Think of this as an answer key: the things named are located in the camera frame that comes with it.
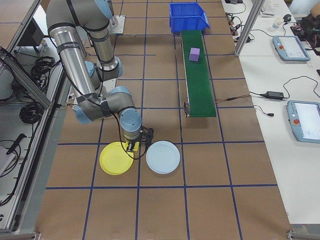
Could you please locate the light blue round plate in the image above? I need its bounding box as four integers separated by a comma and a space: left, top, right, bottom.
145, 140, 181, 175

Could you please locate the metal bar frame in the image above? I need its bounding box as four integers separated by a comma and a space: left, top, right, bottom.
0, 0, 87, 235

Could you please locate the purple foam block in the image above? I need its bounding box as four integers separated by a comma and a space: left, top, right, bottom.
189, 47, 202, 63

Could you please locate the person in dark clothes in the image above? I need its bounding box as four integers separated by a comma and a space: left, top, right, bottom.
298, 4, 320, 55

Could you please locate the black box device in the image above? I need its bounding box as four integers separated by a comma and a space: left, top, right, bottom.
16, 18, 46, 54

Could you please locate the tall aluminium post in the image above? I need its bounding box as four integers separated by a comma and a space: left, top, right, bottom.
233, 0, 262, 58

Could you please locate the green conveyor belt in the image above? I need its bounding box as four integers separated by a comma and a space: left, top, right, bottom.
180, 29, 217, 119

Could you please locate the yellow round plate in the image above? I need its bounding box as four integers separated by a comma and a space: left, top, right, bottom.
99, 141, 135, 176

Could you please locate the red and black conveyor wire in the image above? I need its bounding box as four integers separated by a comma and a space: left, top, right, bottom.
214, 95, 252, 103

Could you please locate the black handle tool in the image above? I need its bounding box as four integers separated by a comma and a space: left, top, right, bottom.
5, 133, 28, 156

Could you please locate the blue plastic storage bin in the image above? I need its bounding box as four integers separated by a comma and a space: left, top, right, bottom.
168, 2, 211, 34

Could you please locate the black power brick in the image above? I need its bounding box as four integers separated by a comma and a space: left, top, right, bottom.
259, 90, 286, 101

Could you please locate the black cable tangle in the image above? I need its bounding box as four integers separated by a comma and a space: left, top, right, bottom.
224, 13, 256, 44

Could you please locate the black cable bundle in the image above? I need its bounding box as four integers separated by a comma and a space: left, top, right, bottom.
19, 101, 45, 125
30, 55, 63, 82

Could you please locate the grey blue teach pendant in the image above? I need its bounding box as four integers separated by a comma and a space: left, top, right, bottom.
286, 99, 320, 144
271, 34, 312, 62

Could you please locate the thin black cable with plug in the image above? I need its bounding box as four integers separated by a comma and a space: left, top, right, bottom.
253, 104, 275, 117

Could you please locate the white paper cup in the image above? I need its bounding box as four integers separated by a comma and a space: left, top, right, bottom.
272, 16, 283, 30

